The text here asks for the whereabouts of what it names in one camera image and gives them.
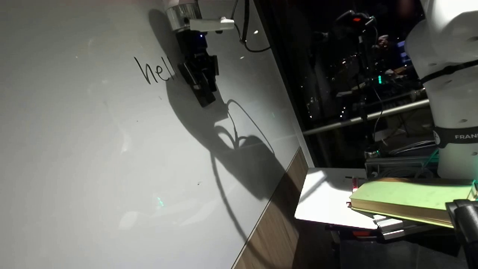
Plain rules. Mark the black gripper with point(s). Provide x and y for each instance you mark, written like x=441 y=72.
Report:
x=195 y=51

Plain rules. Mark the black whiteboard eraser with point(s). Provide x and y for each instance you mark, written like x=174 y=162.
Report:
x=199 y=83

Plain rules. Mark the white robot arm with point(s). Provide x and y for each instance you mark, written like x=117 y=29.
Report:
x=180 y=17

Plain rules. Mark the large white whiteboard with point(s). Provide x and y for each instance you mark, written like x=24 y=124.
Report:
x=109 y=162

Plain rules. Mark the small white tray board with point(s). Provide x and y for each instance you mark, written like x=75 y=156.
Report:
x=325 y=199

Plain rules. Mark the red white marker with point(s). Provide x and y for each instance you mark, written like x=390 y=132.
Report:
x=356 y=183

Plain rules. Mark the green book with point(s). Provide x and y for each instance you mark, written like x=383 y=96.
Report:
x=420 y=201

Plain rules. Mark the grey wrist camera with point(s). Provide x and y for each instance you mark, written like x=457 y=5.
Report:
x=223 y=24

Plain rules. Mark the metal rail bar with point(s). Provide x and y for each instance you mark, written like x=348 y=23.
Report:
x=375 y=116

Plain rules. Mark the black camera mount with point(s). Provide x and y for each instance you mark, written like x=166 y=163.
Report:
x=463 y=216

